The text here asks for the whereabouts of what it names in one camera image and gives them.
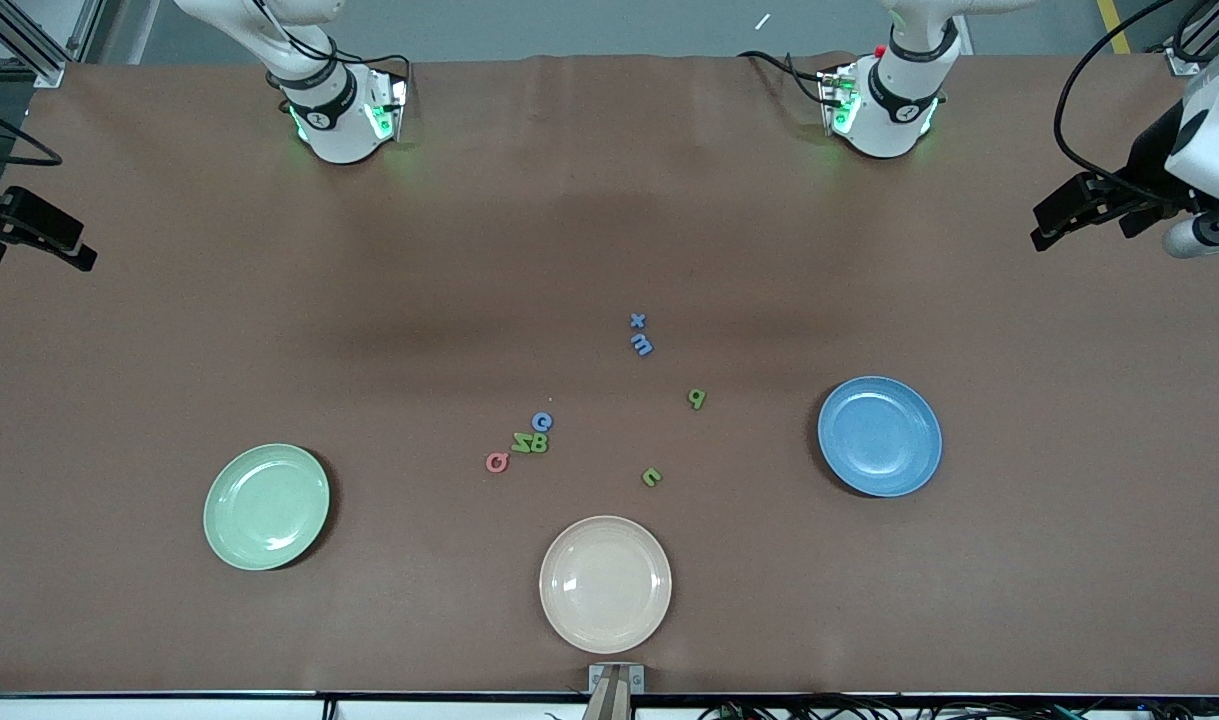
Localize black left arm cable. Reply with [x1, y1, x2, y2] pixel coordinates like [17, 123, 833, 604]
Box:
[1054, 0, 1219, 196]

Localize green plate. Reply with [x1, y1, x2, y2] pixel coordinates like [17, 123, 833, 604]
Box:
[203, 443, 331, 572]

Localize brown table mat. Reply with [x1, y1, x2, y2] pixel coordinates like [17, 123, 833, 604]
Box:
[0, 52, 1219, 696]

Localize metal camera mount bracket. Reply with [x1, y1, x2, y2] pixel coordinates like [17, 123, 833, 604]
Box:
[588, 663, 646, 720]

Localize blue plate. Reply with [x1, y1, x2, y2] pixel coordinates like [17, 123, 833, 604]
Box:
[818, 376, 943, 498]

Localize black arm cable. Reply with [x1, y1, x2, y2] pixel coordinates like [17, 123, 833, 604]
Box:
[0, 98, 63, 168]
[1054, 0, 1219, 196]

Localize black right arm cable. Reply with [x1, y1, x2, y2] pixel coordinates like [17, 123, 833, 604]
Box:
[0, 98, 63, 168]

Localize tangled black cables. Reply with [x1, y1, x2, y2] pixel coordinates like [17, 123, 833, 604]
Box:
[699, 690, 1219, 720]

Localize cream plate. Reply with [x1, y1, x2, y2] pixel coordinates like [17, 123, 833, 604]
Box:
[539, 515, 673, 655]

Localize black base cable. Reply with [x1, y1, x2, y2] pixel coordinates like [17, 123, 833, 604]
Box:
[739, 50, 832, 106]
[354, 55, 413, 91]

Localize aluminium frame profile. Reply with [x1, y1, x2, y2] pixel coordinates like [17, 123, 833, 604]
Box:
[1164, 0, 1219, 76]
[0, 0, 105, 89]

